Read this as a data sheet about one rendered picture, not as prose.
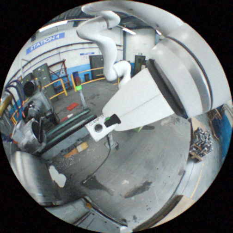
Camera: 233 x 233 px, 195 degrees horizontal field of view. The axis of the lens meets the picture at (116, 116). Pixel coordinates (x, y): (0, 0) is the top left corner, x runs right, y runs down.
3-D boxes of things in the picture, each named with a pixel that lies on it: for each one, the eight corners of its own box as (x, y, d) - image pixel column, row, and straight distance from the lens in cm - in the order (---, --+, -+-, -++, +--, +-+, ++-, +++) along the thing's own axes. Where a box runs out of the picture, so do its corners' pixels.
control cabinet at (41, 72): (47, 108, 392) (32, 70, 378) (47, 104, 437) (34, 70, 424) (59, 101, 378) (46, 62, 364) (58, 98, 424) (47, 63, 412)
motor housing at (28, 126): (33, 161, 67) (15, 147, 60) (33, 141, 78) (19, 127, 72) (48, 150, 55) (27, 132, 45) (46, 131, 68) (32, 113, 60)
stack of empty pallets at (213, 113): (215, 128, 671) (222, 118, 660) (210, 121, 617) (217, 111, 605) (211, 118, 767) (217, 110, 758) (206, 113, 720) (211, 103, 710)
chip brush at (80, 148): (66, 160, 57) (66, 159, 57) (64, 154, 60) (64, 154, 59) (89, 146, 52) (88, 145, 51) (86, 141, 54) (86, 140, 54)
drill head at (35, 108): (32, 140, 82) (15, 121, 75) (36, 116, 114) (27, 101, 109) (49, 127, 69) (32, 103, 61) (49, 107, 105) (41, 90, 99)
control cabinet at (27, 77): (31, 120, 438) (14, 86, 426) (33, 115, 479) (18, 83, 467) (45, 110, 396) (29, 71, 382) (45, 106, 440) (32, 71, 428)
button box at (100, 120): (94, 141, 29) (96, 143, 24) (84, 126, 29) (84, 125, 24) (123, 120, 34) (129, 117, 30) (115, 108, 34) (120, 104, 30)
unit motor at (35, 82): (35, 116, 106) (20, 86, 102) (39, 106, 135) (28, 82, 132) (50, 106, 97) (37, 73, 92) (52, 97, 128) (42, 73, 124)
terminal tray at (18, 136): (19, 145, 63) (12, 138, 62) (21, 134, 70) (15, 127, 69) (25, 137, 55) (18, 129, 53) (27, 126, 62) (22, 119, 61)
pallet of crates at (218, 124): (217, 141, 547) (225, 132, 535) (213, 136, 483) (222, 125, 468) (213, 126, 617) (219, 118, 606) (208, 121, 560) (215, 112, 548)
